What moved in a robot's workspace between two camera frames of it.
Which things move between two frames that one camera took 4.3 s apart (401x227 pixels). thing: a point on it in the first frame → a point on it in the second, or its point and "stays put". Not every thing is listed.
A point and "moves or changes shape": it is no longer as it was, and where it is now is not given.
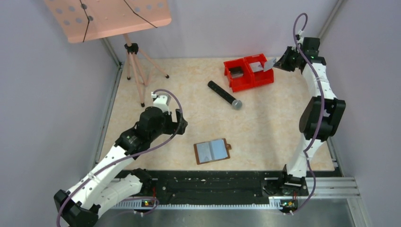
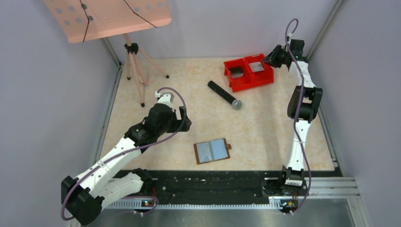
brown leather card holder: [211, 151] stays put
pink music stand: [84, 21] stays put
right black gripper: [282, 64] → [271, 58]
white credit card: [269, 64] moves or changes shape
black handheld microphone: [236, 104] stays put
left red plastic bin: [239, 74] stays put
